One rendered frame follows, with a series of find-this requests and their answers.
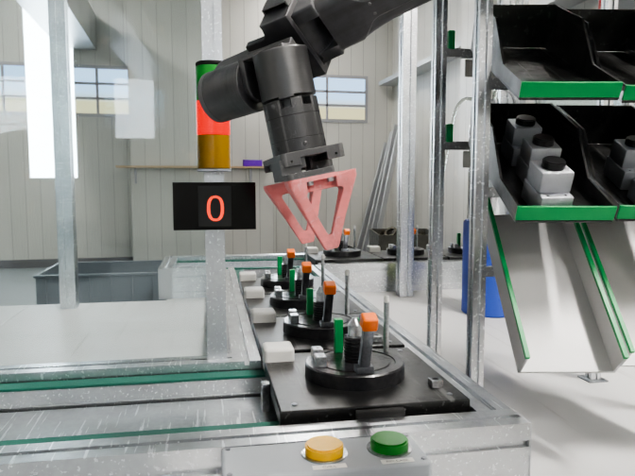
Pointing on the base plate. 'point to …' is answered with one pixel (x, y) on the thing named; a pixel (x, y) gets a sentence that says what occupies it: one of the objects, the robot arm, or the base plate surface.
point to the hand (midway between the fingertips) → (317, 238)
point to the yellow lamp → (214, 151)
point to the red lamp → (210, 124)
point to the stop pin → (266, 396)
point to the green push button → (389, 443)
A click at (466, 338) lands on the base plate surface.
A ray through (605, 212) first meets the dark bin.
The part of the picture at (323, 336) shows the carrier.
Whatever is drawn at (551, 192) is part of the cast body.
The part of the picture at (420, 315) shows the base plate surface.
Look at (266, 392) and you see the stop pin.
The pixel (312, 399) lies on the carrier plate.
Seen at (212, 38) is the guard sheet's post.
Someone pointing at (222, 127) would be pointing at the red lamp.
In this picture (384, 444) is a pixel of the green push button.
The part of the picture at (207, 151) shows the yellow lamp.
